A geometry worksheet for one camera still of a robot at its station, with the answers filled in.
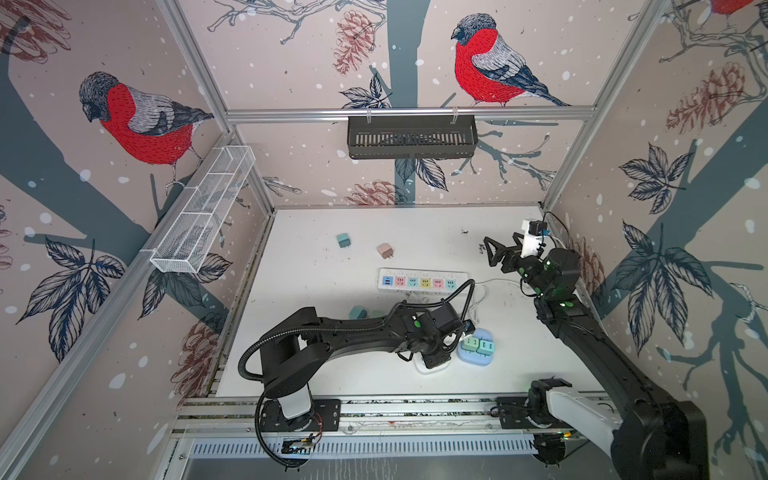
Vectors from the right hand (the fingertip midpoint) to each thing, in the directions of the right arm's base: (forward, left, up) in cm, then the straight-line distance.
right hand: (498, 239), depth 78 cm
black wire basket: (+43, +24, +5) cm, 49 cm away
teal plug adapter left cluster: (-11, +40, -23) cm, 47 cm away
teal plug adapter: (+17, +49, -23) cm, 57 cm away
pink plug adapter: (+12, +33, -22) cm, 41 cm away
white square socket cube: (-30, +20, -13) cm, 38 cm away
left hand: (-24, +14, -20) cm, 34 cm away
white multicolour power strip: (0, +20, -22) cm, 30 cm away
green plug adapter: (-22, +7, -18) cm, 29 cm away
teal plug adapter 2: (-22, +3, -19) cm, 29 cm away
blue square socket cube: (-23, +6, -24) cm, 34 cm away
